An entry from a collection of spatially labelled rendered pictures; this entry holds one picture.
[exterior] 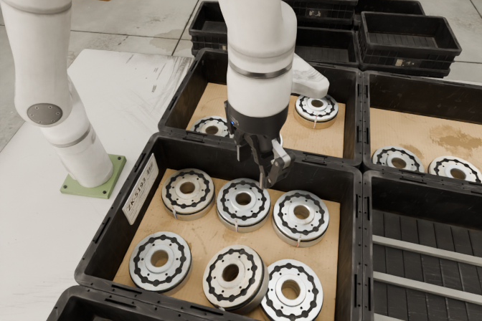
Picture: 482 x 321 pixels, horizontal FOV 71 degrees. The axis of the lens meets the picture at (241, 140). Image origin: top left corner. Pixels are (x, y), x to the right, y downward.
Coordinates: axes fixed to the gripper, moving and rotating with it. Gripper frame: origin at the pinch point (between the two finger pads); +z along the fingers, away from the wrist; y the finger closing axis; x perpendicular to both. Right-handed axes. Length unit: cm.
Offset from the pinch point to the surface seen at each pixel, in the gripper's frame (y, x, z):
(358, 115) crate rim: -4.1, 28.5, 7.5
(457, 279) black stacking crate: 27.3, 23.7, 17.6
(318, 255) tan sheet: 11.7, 6.3, 17.4
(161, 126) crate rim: -22.7, -7.1, 7.4
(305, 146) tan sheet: -9.4, 20.5, 17.5
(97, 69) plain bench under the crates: -83, -10, 30
